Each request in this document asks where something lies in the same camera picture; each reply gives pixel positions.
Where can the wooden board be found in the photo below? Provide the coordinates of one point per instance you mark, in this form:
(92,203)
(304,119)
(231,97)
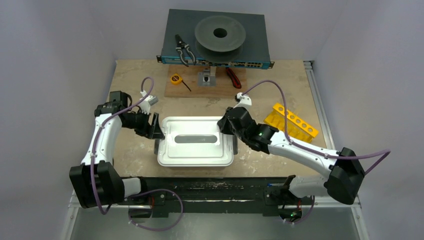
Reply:
(190,87)

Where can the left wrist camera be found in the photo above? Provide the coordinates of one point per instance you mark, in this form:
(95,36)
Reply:
(147,103)

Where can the black wire stripper pliers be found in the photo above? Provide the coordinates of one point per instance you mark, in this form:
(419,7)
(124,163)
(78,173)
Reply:
(182,48)

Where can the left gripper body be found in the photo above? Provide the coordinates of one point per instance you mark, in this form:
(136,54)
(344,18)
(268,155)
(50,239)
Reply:
(139,122)

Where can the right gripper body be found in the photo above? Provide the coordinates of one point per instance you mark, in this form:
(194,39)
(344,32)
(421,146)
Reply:
(228,120)

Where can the grey cable spool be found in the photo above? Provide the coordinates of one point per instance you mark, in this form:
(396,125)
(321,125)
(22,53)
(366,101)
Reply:
(219,38)

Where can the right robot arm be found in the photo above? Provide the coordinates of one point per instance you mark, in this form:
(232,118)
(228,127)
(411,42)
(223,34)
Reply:
(340,174)

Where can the white plastic lid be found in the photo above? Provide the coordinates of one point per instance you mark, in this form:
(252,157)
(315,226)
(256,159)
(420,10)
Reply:
(176,125)

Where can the grey network switch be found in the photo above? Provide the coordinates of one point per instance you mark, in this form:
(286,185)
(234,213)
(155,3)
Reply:
(255,53)

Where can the yellow tape measure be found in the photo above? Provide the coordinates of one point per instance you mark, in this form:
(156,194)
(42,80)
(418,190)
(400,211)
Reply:
(176,79)

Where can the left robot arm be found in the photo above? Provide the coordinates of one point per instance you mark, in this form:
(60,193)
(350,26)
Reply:
(95,181)

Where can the pink plastic bin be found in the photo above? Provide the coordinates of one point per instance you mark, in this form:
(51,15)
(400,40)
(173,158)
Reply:
(195,167)

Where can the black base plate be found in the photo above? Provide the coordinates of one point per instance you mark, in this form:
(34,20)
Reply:
(268,196)

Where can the red utility knife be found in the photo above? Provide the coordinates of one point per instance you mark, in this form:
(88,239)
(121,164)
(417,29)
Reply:
(234,78)

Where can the grey metal bracket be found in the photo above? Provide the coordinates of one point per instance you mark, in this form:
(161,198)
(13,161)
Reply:
(207,77)

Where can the yellow test tube rack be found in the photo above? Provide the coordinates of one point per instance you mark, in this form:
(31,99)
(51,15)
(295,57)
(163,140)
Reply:
(297,127)

